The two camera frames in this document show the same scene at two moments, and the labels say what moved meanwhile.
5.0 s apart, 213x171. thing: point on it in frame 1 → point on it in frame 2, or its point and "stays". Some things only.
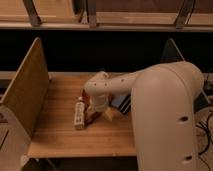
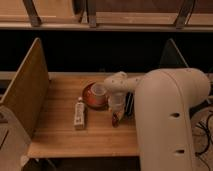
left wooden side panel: x=26 y=94 stays
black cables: x=207 y=128 stays
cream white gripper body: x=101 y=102 → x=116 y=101
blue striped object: x=123 y=102 stays
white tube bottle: x=79 y=117 stays
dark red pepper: x=91 y=118 → x=115 y=118
